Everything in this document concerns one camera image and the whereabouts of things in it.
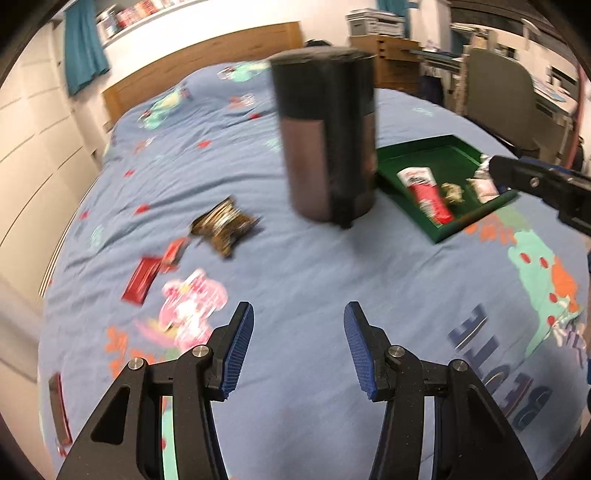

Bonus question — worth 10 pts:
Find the white desk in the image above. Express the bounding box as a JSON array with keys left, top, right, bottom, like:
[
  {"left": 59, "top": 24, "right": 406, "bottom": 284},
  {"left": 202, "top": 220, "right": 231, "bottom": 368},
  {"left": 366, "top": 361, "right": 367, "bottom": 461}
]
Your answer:
[{"left": 531, "top": 69, "right": 583, "bottom": 121}]

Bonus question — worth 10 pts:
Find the pink hoop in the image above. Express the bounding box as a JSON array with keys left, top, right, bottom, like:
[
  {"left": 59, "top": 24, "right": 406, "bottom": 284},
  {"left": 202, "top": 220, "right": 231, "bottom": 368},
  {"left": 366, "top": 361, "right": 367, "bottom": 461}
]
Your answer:
[{"left": 568, "top": 65, "right": 591, "bottom": 171}]

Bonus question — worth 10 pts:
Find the white wardrobe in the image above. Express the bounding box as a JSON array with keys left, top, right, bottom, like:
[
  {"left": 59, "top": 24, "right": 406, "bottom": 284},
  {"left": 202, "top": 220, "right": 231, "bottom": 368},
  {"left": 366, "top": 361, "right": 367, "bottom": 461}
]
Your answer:
[{"left": 0, "top": 14, "right": 112, "bottom": 296}]

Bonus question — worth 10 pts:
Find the pink cartoon character packet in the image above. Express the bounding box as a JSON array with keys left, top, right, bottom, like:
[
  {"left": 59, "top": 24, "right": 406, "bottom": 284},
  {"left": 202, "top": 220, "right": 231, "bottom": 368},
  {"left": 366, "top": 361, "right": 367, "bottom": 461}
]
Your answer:
[{"left": 159, "top": 269, "right": 229, "bottom": 352}]

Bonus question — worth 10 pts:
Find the black and brown kettle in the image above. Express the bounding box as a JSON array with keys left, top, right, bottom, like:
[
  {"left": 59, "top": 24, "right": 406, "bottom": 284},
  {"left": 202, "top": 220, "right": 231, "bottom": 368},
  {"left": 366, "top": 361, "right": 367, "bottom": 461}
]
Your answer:
[{"left": 269, "top": 47, "right": 378, "bottom": 229}]

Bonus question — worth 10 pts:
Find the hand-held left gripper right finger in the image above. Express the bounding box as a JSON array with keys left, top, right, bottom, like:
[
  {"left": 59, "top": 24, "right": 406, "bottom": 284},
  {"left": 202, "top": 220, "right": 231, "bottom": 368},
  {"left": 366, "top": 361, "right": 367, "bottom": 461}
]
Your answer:
[{"left": 344, "top": 301, "right": 539, "bottom": 480}]

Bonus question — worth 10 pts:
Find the wooden headboard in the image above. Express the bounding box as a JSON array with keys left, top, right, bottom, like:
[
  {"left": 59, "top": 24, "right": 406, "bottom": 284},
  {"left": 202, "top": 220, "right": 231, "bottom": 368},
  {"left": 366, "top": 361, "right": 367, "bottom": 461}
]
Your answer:
[{"left": 102, "top": 21, "right": 303, "bottom": 127}]

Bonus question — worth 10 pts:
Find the white cookie packet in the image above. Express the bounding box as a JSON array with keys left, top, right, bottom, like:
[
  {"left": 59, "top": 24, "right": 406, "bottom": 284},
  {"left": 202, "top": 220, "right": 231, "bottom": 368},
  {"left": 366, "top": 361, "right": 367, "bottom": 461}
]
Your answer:
[{"left": 473, "top": 154, "right": 497, "bottom": 181}]

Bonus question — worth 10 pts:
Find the long red white snack packet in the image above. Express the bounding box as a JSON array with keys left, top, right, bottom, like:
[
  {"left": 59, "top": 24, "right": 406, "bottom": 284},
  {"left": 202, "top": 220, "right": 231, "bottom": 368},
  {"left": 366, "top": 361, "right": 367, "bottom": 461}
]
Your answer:
[{"left": 397, "top": 167, "right": 453, "bottom": 226}]

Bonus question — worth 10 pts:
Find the wooden drawer cabinet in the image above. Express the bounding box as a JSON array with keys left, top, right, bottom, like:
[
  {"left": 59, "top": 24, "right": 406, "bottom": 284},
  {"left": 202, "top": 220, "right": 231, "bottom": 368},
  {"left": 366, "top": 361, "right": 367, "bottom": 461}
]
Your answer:
[{"left": 374, "top": 34, "right": 423, "bottom": 95}]

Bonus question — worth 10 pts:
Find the brown snack bag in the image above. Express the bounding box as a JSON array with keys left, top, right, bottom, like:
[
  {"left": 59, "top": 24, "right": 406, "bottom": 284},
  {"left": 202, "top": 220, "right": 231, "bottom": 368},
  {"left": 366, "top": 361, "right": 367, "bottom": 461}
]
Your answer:
[{"left": 191, "top": 196, "right": 264, "bottom": 259}]

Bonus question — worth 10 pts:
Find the teal curtain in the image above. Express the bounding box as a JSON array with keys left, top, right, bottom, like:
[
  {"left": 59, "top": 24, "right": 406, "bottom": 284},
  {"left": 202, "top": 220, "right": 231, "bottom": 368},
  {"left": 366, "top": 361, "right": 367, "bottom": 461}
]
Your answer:
[
  {"left": 376, "top": 0, "right": 409, "bottom": 35},
  {"left": 63, "top": 0, "right": 112, "bottom": 97}
]

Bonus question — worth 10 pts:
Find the dark red snack packet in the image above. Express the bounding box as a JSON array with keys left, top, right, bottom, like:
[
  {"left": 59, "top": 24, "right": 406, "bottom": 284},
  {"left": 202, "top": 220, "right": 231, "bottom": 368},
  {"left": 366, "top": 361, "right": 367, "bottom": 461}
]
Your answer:
[{"left": 122, "top": 256, "right": 163, "bottom": 305}]

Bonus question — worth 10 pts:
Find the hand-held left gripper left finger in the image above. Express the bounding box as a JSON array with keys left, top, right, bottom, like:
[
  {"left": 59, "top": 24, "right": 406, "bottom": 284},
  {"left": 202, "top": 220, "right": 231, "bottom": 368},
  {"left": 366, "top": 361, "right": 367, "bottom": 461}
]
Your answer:
[{"left": 56, "top": 301, "right": 255, "bottom": 480}]

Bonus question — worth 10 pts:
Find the row of books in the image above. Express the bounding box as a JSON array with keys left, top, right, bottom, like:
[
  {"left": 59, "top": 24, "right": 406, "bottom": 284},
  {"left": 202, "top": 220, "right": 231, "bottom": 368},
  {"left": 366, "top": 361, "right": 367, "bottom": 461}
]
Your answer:
[{"left": 95, "top": 0, "right": 199, "bottom": 40}]

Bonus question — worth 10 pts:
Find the grey printer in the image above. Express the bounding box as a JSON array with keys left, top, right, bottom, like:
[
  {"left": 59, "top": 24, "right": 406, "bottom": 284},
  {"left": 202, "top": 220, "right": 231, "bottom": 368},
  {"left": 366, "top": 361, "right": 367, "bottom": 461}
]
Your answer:
[{"left": 346, "top": 9, "right": 407, "bottom": 37}]

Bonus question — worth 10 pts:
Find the braided rope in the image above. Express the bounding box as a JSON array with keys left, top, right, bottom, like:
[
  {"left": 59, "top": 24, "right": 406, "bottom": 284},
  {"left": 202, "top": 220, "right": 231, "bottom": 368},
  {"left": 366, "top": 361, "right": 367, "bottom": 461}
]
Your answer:
[{"left": 455, "top": 46, "right": 472, "bottom": 114}]

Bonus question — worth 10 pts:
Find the small red candy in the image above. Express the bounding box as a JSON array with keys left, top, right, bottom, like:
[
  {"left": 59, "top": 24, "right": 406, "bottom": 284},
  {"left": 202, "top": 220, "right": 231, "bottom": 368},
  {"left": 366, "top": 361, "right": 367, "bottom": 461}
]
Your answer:
[{"left": 159, "top": 237, "right": 191, "bottom": 273}]

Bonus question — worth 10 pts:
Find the pink striped candy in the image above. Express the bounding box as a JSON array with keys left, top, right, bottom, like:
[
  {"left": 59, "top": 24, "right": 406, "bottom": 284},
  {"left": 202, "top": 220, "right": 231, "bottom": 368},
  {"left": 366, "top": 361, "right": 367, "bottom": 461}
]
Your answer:
[{"left": 467, "top": 178, "right": 499, "bottom": 204}]

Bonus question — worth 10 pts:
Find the red phone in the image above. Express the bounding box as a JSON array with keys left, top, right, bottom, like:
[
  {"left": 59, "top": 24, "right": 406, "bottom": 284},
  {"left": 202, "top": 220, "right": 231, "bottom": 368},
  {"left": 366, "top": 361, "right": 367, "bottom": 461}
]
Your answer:
[{"left": 48, "top": 373, "right": 74, "bottom": 446}]

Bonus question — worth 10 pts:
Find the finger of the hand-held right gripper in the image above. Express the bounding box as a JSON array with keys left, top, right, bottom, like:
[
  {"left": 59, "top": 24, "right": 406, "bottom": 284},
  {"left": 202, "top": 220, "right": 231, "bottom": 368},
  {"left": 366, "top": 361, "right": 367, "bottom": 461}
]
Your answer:
[
  {"left": 519, "top": 158, "right": 591, "bottom": 185},
  {"left": 489, "top": 156, "right": 591, "bottom": 236}
]

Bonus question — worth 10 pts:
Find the green tray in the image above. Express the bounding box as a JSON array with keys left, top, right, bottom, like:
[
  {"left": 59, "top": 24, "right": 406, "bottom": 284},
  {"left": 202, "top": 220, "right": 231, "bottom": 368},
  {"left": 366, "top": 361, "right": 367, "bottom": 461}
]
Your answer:
[{"left": 375, "top": 134, "right": 519, "bottom": 244}]

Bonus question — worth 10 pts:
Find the grey chair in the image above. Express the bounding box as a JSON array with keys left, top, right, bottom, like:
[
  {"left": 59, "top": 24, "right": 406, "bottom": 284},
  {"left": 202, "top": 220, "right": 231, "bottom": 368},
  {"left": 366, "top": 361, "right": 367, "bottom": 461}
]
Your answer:
[{"left": 464, "top": 48, "right": 543, "bottom": 160}]

